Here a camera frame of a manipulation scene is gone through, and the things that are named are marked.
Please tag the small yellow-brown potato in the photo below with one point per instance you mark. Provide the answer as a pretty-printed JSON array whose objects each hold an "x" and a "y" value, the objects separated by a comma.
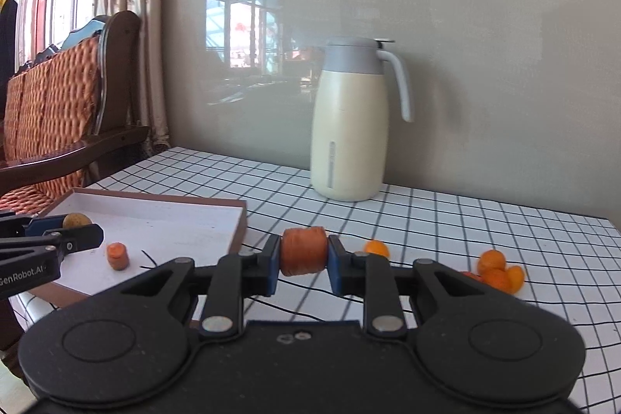
[{"x": 76, "y": 220}]

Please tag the small carrot chunk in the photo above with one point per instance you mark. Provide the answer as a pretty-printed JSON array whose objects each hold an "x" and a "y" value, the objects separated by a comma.
[{"x": 118, "y": 256}]

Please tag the cream thermos jug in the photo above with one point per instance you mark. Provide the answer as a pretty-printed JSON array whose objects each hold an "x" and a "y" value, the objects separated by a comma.
[{"x": 347, "y": 128}]

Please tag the large carrot chunk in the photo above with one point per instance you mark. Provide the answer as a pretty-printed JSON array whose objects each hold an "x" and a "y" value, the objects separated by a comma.
[{"x": 304, "y": 250}]

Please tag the black checked white tablecloth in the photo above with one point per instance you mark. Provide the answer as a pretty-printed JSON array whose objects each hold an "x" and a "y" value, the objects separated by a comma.
[{"x": 436, "y": 229}]

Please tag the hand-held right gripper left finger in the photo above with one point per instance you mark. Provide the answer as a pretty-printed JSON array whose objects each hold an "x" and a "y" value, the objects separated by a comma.
[{"x": 271, "y": 268}]

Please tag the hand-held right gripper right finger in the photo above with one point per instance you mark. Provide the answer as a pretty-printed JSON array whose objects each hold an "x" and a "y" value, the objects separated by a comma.
[{"x": 335, "y": 268}]

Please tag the blue cloth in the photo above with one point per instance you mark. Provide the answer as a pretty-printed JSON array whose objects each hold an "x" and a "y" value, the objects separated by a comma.
[{"x": 80, "y": 33}]

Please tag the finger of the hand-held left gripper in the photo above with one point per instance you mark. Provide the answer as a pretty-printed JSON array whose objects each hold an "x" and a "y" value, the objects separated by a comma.
[
  {"x": 43, "y": 226},
  {"x": 77, "y": 238}
]

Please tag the dark wooden bench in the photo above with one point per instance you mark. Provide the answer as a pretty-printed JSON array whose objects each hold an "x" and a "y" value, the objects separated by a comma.
[{"x": 116, "y": 55}]

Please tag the orange patterned bench cushion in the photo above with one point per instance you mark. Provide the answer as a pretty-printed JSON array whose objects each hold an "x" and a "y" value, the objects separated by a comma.
[{"x": 58, "y": 94}]

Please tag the single orange carrot slice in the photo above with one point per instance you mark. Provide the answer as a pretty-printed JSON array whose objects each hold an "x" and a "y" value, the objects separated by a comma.
[{"x": 377, "y": 247}]

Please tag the brown rimmed white tray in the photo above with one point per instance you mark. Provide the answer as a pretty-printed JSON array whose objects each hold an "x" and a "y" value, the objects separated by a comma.
[{"x": 160, "y": 220}]

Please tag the dark hanging garment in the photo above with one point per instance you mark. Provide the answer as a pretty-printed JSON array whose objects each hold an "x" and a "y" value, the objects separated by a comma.
[{"x": 7, "y": 31}]

